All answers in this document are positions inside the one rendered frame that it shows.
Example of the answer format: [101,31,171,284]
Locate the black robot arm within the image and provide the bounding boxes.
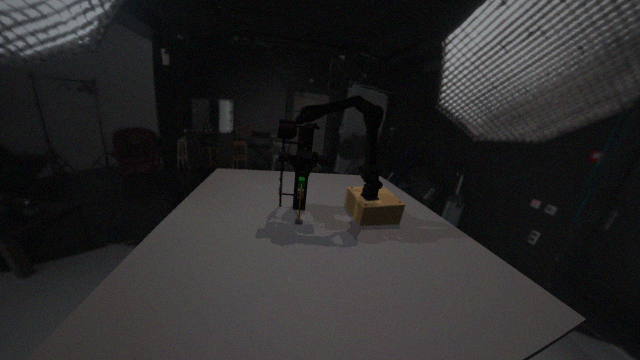
[278,95,383,201]

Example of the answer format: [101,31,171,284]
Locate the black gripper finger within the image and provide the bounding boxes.
[306,164,317,180]
[289,161,298,180]

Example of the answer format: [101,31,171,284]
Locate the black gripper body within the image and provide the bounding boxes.
[278,139,329,166]

